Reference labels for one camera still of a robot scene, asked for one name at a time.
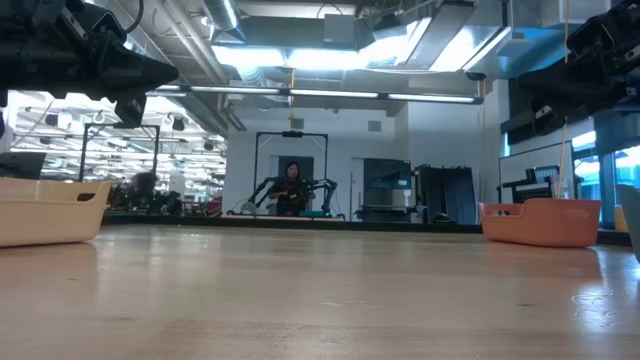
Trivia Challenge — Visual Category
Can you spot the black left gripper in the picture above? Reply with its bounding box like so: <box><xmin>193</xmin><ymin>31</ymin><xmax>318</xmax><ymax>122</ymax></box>
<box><xmin>0</xmin><ymin>9</ymin><xmax>180</xmax><ymax>129</ymax></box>

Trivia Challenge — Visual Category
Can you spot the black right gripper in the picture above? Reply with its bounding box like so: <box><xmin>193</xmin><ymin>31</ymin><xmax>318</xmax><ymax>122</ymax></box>
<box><xmin>517</xmin><ymin>42</ymin><xmax>640</xmax><ymax>135</ymax></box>

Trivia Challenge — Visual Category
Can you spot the dark green plastic bin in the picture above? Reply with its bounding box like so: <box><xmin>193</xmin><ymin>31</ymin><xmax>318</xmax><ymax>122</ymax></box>
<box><xmin>615</xmin><ymin>183</ymin><xmax>640</xmax><ymax>264</ymax></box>

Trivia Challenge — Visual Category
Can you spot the whiteboard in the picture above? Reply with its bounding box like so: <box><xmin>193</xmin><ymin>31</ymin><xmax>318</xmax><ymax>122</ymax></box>
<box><xmin>498</xmin><ymin>141</ymin><xmax>575</xmax><ymax>204</ymax></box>

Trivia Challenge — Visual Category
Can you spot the black equipment cart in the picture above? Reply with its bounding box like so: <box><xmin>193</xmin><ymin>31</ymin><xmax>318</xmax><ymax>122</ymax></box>
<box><xmin>499</xmin><ymin>166</ymin><xmax>561</xmax><ymax>204</ymax></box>

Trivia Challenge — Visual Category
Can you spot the person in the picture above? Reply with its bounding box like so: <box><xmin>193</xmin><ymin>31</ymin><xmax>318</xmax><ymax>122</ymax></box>
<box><xmin>130</xmin><ymin>171</ymin><xmax>159</xmax><ymax>211</ymax></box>
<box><xmin>268</xmin><ymin>160</ymin><xmax>317</xmax><ymax>217</ymax></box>

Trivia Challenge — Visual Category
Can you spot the long ceiling light bar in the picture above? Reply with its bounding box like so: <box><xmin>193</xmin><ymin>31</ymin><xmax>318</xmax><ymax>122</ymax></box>
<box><xmin>144</xmin><ymin>83</ymin><xmax>485</xmax><ymax>105</ymax></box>

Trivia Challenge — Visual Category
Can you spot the orange plastic bin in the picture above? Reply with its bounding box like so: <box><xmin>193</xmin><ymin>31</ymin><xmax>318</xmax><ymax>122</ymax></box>
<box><xmin>478</xmin><ymin>197</ymin><xmax>602</xmax><ymax>249</ymax></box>

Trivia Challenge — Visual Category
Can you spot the yellow container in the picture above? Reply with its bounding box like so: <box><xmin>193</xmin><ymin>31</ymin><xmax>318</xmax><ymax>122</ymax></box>
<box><xmin>613</xmin><ymin>203</ymin><xmax>630</xmax><ymax>233</ymax></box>

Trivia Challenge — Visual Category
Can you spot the black monitor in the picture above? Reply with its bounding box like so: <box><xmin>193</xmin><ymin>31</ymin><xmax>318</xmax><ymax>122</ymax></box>
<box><xmin>0</xmin><ymin>151</ymin><xmax>48</xmax><ymax>180</ymax></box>

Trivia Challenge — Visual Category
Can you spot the black curtain screen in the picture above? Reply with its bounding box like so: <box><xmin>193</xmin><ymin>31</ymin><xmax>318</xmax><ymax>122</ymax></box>
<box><xmin>413</xmin><ymin>164</ymin><xmax>477</xmax><ymax>225</ymax></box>

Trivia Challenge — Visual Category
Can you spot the yellow plastic bin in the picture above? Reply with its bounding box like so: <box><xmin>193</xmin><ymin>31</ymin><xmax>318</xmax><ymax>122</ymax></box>
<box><xmin>0</xmin><ymin>177</ymin><xmax>112</xmax><ymax>249</ymax></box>

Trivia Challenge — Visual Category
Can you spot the grey ceiling box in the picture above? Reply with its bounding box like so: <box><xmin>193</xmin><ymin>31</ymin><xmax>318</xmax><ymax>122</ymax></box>
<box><xmin>323</xmin><ymin>13</ymin><xmax>358</xmax><ymax>45</ymax></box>

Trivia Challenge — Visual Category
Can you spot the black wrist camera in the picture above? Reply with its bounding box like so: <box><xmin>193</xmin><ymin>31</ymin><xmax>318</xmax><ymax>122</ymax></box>
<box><xmin>59</xmin><ymin>0</ymin><xmax>129</xmax><ymax>46</ymax></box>
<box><xmin>567</xmin><ymin>19</ymin><xmax>619</xmax><ymax>59</ymax></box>

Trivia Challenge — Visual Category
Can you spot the silver air duct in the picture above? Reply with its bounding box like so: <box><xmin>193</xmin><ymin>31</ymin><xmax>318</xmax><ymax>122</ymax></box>
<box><xmin>124</xmin><ymin>0</ymin><xmax>246</xmax><ymax>134</ymax></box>

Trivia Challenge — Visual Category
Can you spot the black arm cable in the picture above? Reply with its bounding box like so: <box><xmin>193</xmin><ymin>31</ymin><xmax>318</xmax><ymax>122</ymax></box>
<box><xmin>123</xmin><ymin>0</ymin><xmax>146</xmax><ymax>34</ymax></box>

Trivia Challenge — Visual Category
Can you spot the yellow hanging cable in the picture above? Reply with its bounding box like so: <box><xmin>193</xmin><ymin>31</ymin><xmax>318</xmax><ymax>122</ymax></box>
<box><xmin>556</xmin><ymin>0</ymin><xmax>571</xmax><ymax>200</ymax></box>

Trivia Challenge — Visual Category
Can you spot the white ceiling duct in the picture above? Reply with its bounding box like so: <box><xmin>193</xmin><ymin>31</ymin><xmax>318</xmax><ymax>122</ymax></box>
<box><xmin>462</xmin><ymin>0</ymin><xmax>614</xmax><ymax>81</ymax></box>

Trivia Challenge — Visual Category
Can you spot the black gantry frame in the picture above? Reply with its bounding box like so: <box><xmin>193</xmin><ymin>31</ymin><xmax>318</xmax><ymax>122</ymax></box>
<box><xmin>78</xmin><ymin>122</ymin><xmax>161</xmax><ymax>184</ymax></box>
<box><xmin>253</xmin><ymin>130</ymin><xmax>330</xmax><ymax>216</ymax></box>

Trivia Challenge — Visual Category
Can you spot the black aluminium table frame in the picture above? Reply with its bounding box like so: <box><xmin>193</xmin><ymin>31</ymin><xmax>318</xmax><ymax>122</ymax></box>
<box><xmin>101</xmin><ymin>213</ymin><xmax>634</xmax><ymax>247</ymax></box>

